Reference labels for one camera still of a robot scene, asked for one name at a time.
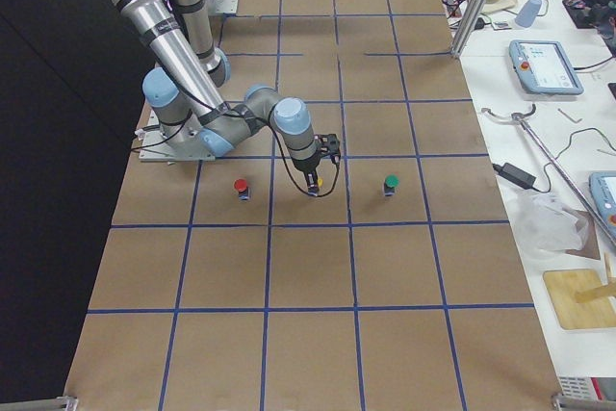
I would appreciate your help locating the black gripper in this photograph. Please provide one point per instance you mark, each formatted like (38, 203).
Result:
(306, 168)

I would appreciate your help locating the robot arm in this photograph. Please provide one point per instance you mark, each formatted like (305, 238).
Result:
(224, 128)
(184, 88)

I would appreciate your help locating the red push button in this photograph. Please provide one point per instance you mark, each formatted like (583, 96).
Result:
(241, 186)

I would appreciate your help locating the green push button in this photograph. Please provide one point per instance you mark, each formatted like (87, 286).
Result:
(390, 185)

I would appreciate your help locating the black power adapter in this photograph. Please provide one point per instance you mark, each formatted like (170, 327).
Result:
(515, 175)

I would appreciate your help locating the metal rod tool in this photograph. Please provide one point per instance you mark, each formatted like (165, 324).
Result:
(521, 119)

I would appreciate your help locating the clear plastic bag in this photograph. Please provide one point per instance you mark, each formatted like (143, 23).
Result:
(544, 226)

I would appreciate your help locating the blue teach pendant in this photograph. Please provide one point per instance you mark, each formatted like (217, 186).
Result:
(602, 189)
(543, 70)

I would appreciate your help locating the blue plastic cup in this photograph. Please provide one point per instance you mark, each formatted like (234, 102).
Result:
(528, 13)

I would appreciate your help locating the wooden cutting board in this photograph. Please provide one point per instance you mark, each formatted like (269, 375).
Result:
(580, 299)

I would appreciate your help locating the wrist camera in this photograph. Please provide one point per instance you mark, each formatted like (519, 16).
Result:
(329, 147)

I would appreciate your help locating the aluminium frame post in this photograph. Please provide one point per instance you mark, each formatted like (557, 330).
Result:
(474, 2)

